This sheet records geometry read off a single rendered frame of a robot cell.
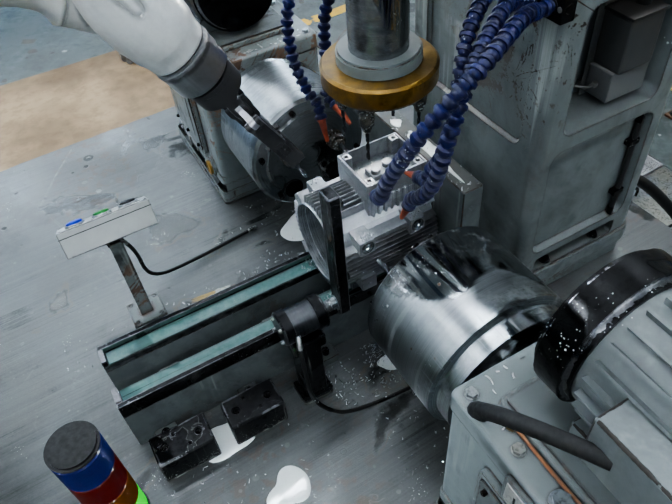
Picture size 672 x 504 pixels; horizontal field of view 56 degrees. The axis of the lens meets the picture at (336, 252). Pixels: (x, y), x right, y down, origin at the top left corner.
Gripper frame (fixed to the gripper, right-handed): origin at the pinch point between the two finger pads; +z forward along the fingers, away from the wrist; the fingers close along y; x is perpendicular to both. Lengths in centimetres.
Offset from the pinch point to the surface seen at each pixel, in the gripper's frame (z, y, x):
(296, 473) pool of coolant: 24, -33, 36
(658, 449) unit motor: -10, -70, -9
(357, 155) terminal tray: 11.5, -1.2, -7.9
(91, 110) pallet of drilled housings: 82, 211, 70
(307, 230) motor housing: 18.9, 0.7, 8.6
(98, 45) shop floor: 106, 304, 59
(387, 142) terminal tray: 14.4, -1.2, -13.4
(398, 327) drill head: 8.1, -34.4, 4.5
